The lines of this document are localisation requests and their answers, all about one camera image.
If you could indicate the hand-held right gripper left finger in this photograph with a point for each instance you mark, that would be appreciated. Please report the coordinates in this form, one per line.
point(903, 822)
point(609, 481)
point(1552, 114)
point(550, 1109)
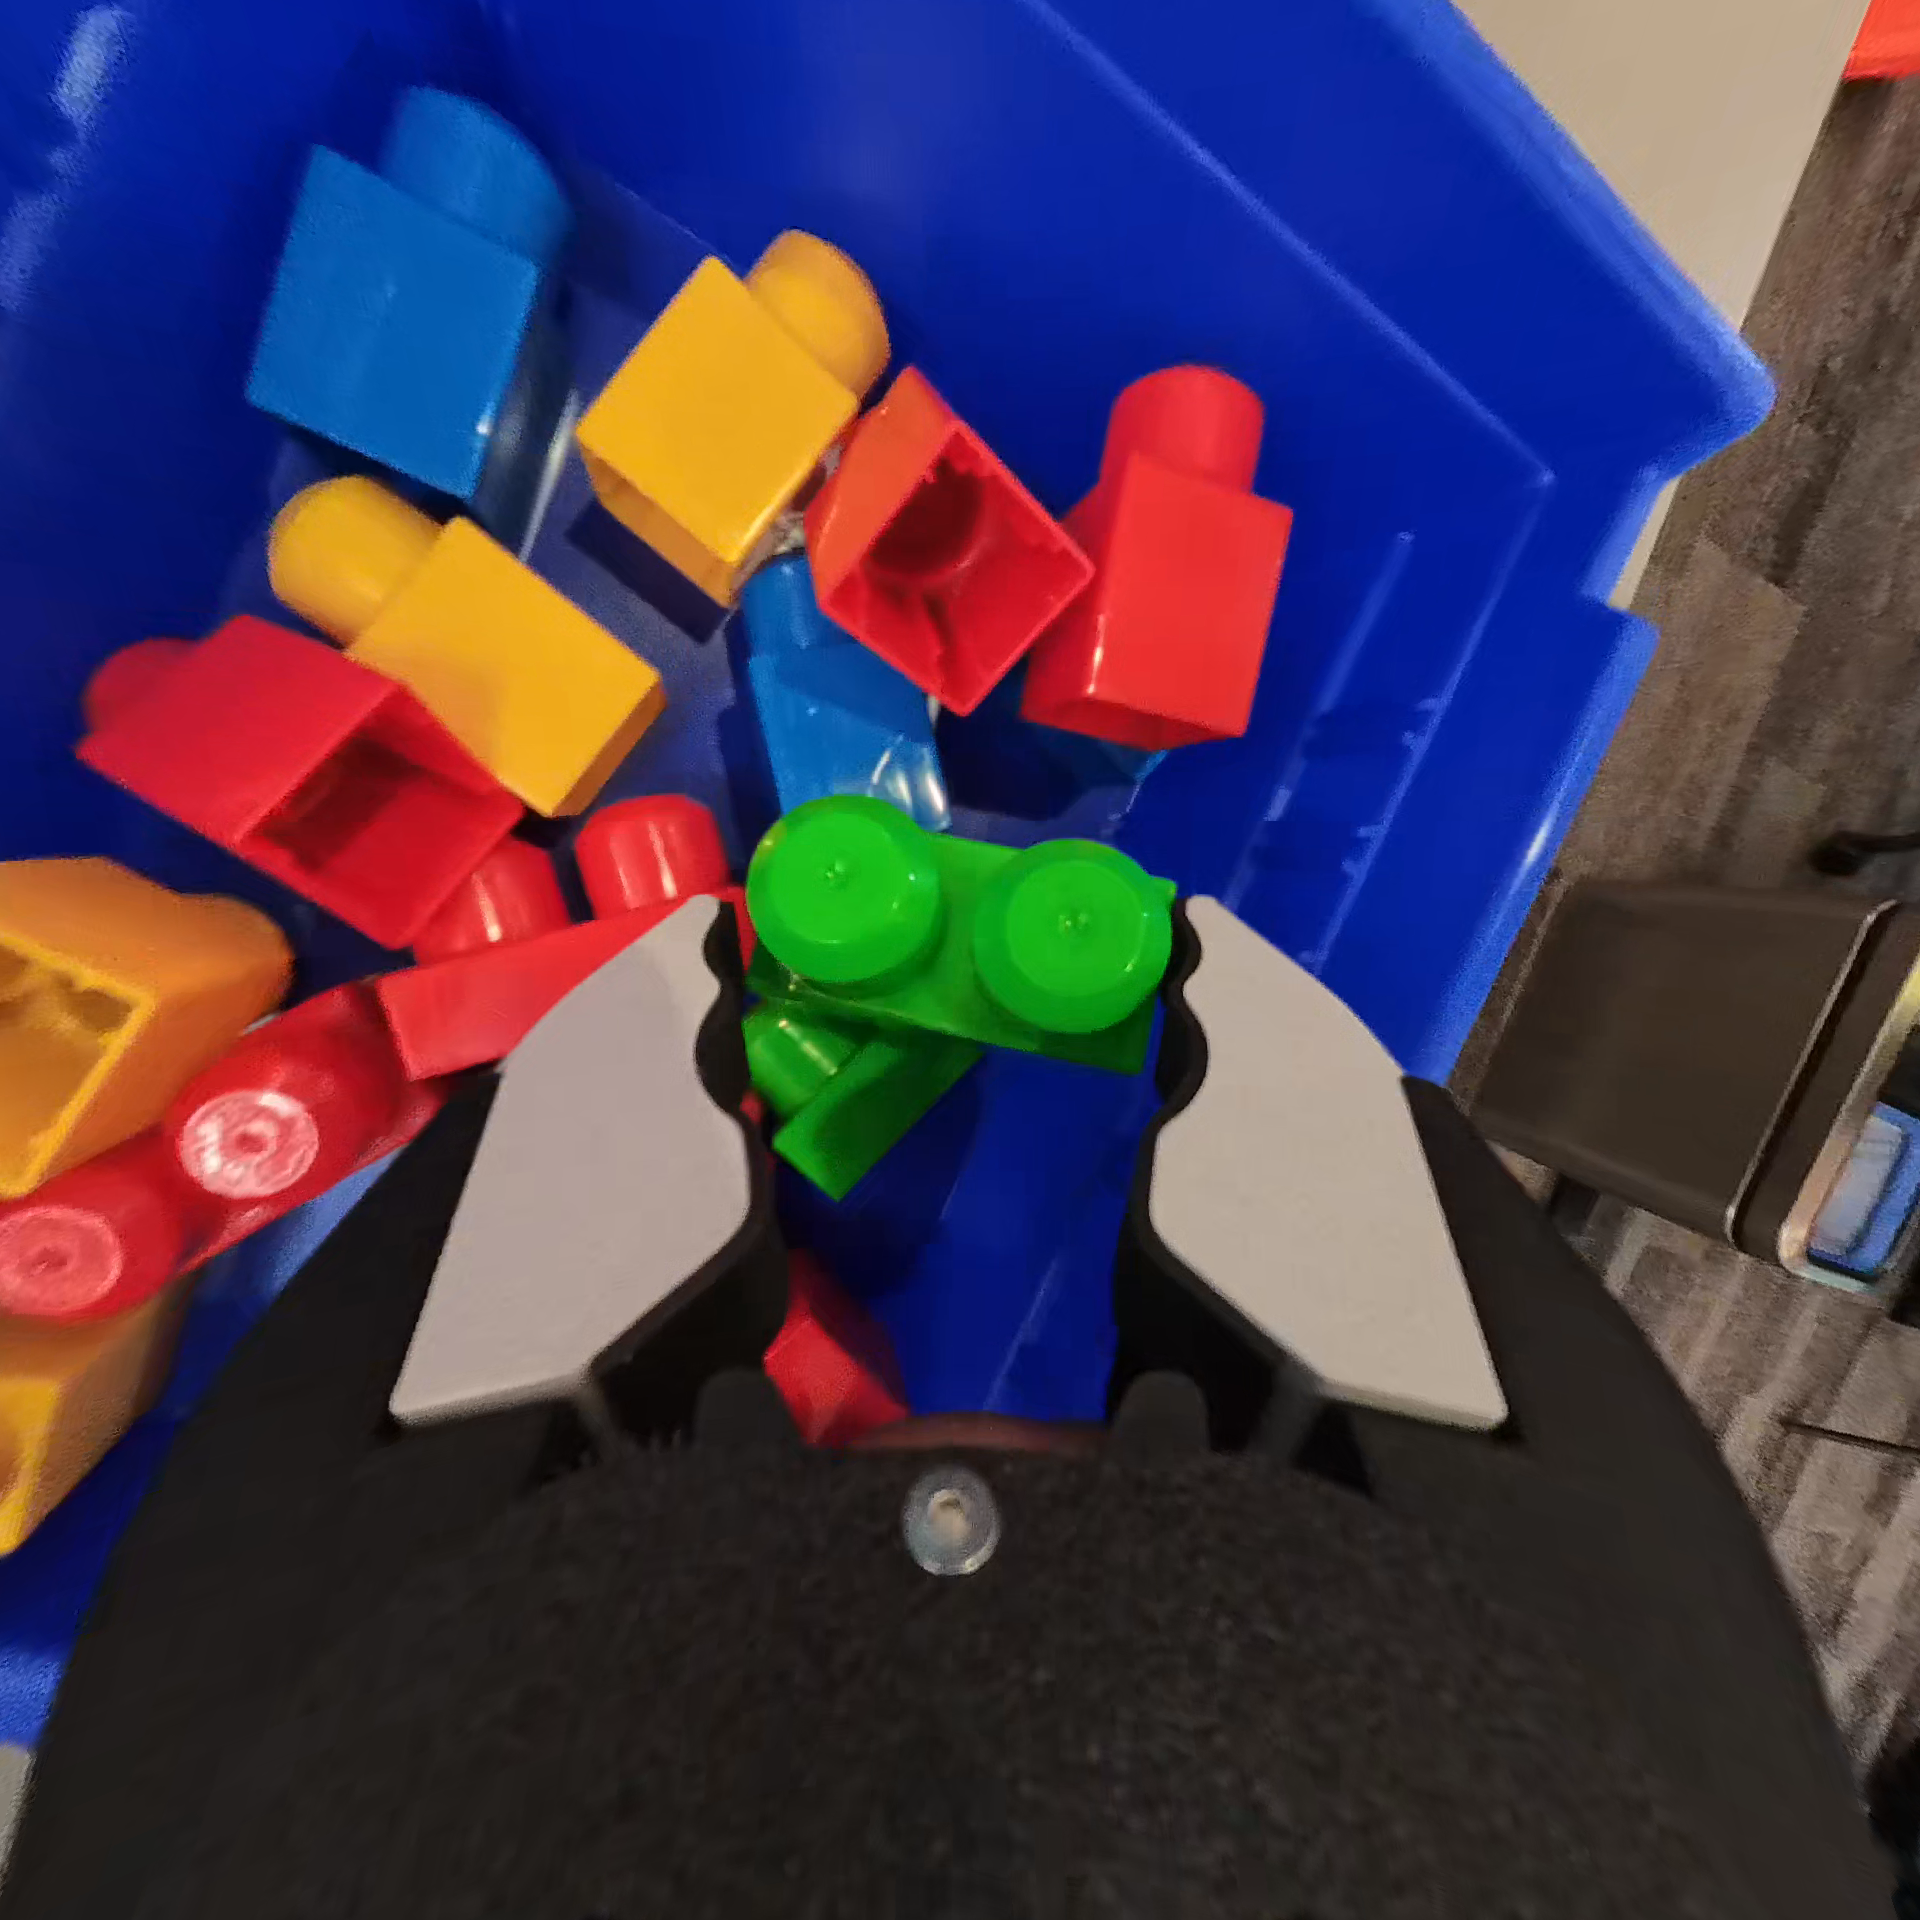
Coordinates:
point(586, 1200)

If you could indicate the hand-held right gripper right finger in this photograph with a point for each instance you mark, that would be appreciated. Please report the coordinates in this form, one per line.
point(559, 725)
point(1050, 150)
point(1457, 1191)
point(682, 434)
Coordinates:
point(1319, 1200)

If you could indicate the green toy block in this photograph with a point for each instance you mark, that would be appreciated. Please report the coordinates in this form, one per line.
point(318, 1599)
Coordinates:
point(960, 932)
point(869, 1109)

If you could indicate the yellow single-stud toy block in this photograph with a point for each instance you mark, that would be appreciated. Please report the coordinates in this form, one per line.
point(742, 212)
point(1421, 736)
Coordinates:
point(196, 944)
point(705, 422)
point(510, 662)
point(61, 1412)

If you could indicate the blue single-stud toy block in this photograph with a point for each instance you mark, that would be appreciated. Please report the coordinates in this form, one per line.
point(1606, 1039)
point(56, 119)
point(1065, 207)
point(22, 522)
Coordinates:
point(825, 720)
point(390, 329)

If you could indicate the blue plastic storage bin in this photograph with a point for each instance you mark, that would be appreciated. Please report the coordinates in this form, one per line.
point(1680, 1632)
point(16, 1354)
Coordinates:
point(1277, 224)

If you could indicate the person's right hand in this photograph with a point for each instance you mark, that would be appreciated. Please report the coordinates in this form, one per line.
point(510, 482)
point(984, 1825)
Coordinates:
point(984, 1433)

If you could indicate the black metal case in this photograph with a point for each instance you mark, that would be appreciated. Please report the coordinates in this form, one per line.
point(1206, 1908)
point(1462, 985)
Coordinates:
point(1652, 1020)

